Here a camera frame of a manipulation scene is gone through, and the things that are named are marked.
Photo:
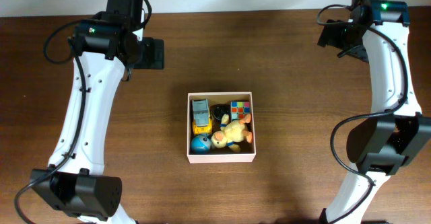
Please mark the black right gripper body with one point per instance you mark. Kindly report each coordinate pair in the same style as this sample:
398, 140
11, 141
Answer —
342, 37

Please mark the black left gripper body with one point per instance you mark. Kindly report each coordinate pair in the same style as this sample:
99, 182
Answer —
155, 56

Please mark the black round ridged disc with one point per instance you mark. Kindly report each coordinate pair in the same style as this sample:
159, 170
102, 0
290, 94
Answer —
219, 110

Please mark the yellow grey toy truck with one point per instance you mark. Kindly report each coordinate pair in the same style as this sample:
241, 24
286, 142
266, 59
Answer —
202, 122

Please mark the pink box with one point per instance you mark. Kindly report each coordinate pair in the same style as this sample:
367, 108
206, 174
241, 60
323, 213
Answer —
248, 150

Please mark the multicoloured puzzle cube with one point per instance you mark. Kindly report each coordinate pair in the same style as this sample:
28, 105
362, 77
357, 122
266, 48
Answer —
238, 110

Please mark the blue ball with eye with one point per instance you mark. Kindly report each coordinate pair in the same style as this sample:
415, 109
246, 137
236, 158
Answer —
200, 144

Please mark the yellow plush duck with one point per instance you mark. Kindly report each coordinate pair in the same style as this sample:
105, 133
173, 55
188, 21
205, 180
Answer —
231, 133

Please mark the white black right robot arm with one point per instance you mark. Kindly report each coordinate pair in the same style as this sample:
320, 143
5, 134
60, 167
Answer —
395, 130

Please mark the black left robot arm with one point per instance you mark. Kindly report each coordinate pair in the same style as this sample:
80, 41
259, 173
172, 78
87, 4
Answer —
104, 49

